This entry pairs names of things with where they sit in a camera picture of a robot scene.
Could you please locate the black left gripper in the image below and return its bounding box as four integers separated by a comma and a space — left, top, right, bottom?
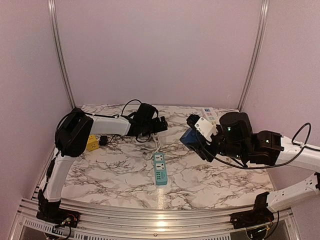
142, 116, 168, 137

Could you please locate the teal power strip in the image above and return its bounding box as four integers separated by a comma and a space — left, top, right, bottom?
153, 152, 168, 186

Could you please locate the yellow cube socket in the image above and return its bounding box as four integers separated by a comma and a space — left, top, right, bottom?
86, 135, 99, 152

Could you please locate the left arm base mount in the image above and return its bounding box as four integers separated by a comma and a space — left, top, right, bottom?
36, 190, 80, 228

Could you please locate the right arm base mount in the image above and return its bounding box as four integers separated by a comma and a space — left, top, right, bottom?
230, 192, 275, 229

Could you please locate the front aluminium rail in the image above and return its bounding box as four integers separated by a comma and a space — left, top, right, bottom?
2, 197, 302, 240

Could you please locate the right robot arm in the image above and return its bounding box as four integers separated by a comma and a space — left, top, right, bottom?
180, 112, 320, 224

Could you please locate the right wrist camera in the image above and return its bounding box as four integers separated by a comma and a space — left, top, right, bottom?
195, 116, 218, 142

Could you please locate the black power adapter with cable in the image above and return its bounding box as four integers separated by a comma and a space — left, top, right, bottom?
98, 134, 118, 147

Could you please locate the blue cube socket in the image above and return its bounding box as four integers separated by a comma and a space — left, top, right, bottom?
179, 128, 206, 152

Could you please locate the left aluminium frame post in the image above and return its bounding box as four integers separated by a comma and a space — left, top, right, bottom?
47, 0, 76, 109

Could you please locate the long white power strip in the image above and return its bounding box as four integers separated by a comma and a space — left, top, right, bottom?
201, 107, 219, 125

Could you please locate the aluminium frame post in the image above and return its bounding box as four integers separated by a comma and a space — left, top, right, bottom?
237, 0, 270, 112
47, 0, 76, 109

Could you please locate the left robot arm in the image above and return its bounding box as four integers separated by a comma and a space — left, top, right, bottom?
38, 103, 168, 223

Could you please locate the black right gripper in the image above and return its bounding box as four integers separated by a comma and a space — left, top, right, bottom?
188, 123, 248, 162

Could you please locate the right aluminium frame post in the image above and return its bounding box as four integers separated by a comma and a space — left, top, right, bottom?
237, 0, 270, 112

